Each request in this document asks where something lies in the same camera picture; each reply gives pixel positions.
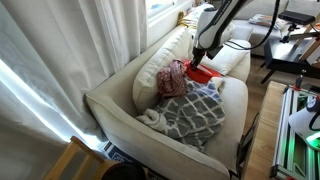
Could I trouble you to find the wooden boards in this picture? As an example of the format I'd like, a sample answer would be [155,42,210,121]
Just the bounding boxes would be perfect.
[293,13,320,66]

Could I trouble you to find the wooden chair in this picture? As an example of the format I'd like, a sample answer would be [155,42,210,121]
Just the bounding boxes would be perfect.
[41,135,121,180]

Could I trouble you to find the white throw pillow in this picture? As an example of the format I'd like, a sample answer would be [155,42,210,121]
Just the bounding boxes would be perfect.
[199,39,251,76]

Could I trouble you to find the red patterned cloth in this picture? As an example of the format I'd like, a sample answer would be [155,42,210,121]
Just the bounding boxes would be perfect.
[156,59,188,99]

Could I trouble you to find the white drape curtain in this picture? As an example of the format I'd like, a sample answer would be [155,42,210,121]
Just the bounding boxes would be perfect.
[78,0,149,89]

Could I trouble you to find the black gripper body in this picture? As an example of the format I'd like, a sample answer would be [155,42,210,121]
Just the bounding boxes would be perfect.
[190,46,210,64]

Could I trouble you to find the folded patterned textile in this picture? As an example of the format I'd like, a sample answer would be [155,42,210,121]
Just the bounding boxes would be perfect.
[248,13,288,31]

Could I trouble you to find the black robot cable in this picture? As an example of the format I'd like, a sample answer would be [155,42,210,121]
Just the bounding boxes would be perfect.
[223,0,282,52]

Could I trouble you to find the grey couch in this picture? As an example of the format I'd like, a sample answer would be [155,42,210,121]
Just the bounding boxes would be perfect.
[233,0,320,57]

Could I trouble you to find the black side table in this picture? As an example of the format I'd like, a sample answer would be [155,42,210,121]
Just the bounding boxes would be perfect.
[259,33,320,85]

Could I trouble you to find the navy patterned rug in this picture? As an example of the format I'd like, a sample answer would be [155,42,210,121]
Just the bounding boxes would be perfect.
[99,140,168,180]

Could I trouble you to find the sheer white curtain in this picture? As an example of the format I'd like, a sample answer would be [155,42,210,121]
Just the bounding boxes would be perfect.
[0,0,111,180]

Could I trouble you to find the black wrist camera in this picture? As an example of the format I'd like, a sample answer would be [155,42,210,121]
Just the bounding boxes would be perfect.
[207,43,225,60]

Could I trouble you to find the black round object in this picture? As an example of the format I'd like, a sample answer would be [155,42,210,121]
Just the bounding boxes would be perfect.
[101,162,147,180]

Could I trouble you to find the black camera tripod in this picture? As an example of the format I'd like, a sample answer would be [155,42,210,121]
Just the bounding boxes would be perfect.
[279,22,301,44]

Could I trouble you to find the red hat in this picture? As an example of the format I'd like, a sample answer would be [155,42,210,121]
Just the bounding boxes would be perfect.
[182,59,223,85]

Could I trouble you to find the aluminium profile frame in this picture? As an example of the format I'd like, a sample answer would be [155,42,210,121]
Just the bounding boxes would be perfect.
[269,84,320,180]

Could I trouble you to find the black bar camera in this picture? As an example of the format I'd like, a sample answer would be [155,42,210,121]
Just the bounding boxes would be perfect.
[278,9,317,26]

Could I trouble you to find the grey white patterned blanket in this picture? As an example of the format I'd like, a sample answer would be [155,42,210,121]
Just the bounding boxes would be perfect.
[134,78,227,153]

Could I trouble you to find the yellow cloth item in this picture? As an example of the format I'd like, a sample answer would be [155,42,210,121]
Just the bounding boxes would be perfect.
[176,10,198,30]

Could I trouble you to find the beige couch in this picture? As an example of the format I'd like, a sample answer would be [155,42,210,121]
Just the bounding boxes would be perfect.
[85,19,253,180]

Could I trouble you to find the white desk lamp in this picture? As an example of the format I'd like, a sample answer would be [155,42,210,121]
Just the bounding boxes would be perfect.
[288,95,320,152]

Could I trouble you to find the red black clamp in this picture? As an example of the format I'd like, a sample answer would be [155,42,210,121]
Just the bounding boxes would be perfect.
[292,69,307,93]

